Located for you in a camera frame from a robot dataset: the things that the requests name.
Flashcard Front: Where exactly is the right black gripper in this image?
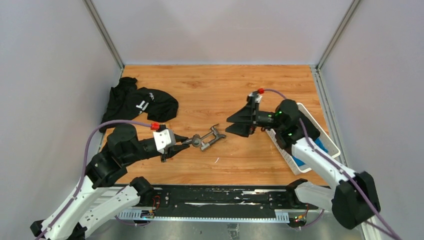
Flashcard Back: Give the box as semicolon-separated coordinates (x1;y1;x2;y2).
225;97;284;138

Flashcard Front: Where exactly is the grey tee pipe fitting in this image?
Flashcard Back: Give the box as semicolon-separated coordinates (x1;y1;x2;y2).
190;134;203;148

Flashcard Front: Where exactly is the grey faucet with lever handle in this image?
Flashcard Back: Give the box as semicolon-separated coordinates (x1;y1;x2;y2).
200;123;227;152

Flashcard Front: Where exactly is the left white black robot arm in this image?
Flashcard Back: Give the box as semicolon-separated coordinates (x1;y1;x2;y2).
30;120;189;240

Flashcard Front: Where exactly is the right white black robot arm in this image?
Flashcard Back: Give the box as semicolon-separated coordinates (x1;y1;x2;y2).
225;91;381;230

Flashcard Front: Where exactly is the black cloth with white print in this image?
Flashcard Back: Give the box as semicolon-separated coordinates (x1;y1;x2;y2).
101;77;179;124

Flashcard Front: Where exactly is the black cloth in basket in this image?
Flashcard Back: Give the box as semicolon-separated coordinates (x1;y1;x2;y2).
300;112;321;142

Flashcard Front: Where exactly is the blue cloth in basket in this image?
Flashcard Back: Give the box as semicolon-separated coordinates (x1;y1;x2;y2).
291;137;331;169

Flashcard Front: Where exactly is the white plastic basket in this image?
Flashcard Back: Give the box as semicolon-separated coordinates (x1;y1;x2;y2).
265;102;341;175

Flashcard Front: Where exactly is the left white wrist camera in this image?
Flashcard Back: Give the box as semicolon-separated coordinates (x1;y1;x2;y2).
153;128;177;154

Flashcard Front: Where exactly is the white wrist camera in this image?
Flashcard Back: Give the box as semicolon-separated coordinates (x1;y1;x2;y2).
153;128;177;154
247;92;263;104

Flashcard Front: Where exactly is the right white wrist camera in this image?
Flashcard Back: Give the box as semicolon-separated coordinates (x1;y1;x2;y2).
247;92;263;104

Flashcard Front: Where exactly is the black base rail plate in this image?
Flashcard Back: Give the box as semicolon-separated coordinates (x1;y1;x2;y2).
116;184;320;224

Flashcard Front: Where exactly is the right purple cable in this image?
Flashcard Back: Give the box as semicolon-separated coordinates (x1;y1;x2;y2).
257;88;403;240

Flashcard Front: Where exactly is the purple cable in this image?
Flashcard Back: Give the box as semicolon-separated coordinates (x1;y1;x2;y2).
34;119;161;240
257;88;403;240

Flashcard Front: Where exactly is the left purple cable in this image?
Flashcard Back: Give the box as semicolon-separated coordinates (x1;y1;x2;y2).
34;119;161;240

